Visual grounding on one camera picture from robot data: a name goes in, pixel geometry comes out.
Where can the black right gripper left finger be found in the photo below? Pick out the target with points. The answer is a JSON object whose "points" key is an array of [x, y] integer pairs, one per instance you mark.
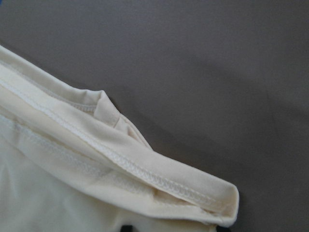
{"points": [[126, 228]]}

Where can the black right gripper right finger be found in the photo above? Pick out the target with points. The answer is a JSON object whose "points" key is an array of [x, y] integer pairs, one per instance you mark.
{"points": [[222, 229]]}

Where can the cream long-sleeve printed shirt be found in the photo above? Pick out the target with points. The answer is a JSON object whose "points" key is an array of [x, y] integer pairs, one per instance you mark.
{"points": [[71, 162]]}

